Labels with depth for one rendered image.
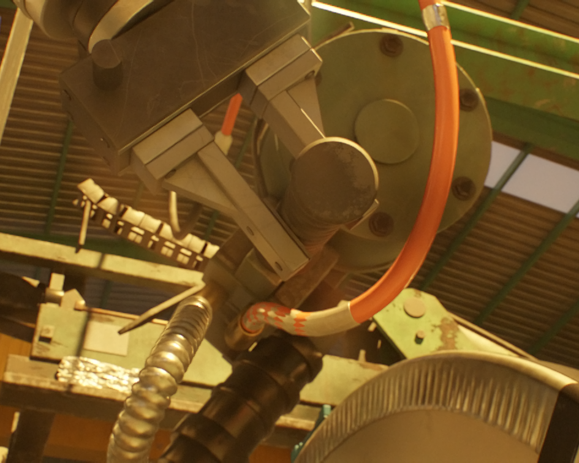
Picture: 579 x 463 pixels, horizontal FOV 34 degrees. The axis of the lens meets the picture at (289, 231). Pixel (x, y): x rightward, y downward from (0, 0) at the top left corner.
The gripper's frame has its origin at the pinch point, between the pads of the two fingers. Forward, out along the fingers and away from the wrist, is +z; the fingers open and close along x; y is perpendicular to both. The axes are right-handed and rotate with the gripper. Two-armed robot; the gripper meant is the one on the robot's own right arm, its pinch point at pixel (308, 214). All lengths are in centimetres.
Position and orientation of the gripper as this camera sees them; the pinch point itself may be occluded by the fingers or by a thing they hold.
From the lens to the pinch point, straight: 51.1
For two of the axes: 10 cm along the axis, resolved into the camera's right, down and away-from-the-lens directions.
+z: 6.3, 7.8, -0.8
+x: 7.6, -5.8, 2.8
